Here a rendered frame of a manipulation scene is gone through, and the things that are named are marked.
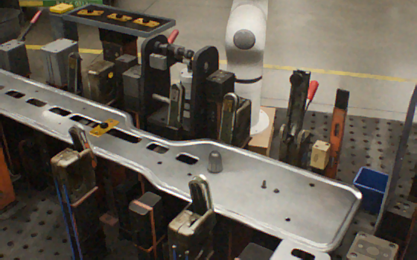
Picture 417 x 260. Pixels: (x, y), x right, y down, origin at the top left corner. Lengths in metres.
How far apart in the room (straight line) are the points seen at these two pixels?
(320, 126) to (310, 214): 0.91
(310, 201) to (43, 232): 0.78
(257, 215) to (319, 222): 0.13
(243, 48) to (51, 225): 0.77
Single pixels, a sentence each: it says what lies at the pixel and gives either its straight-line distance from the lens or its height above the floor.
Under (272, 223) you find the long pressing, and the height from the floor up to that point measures 1.00.
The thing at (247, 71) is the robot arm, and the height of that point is 1.01.
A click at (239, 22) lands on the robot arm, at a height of 1.19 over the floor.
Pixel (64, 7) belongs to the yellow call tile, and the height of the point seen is 1.16.
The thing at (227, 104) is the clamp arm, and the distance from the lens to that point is 1.21.
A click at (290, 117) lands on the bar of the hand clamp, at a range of 1.13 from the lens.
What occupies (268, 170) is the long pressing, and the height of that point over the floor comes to 1.00.
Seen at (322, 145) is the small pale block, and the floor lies 1.06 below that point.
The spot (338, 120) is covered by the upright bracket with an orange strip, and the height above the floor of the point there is 1.13.
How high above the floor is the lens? 1.67
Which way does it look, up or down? 32 degrees down
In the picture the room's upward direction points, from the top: straight up
